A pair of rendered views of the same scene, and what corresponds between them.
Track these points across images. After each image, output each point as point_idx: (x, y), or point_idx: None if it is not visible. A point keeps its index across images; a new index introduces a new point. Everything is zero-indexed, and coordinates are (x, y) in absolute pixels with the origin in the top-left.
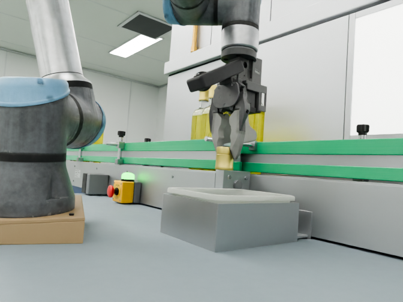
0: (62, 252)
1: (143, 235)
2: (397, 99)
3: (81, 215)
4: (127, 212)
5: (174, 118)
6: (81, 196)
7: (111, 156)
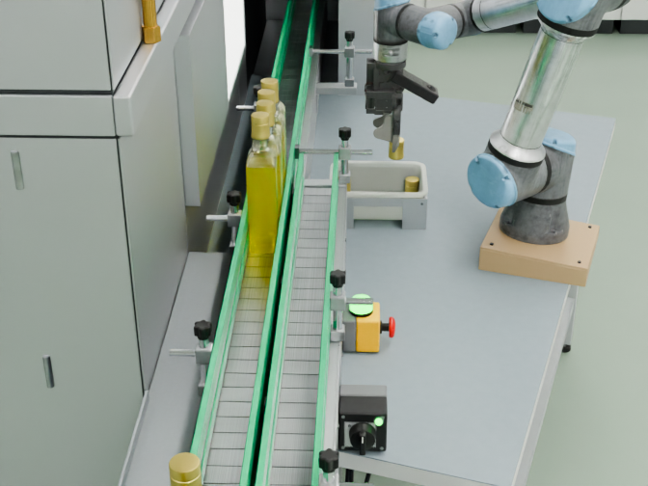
0: None
1: (446, 226)
2: (230, 52)
3: (500, 208)
4: (404, 291)
5: (144, 243)
6: (482, 243)
7: (327, 361)
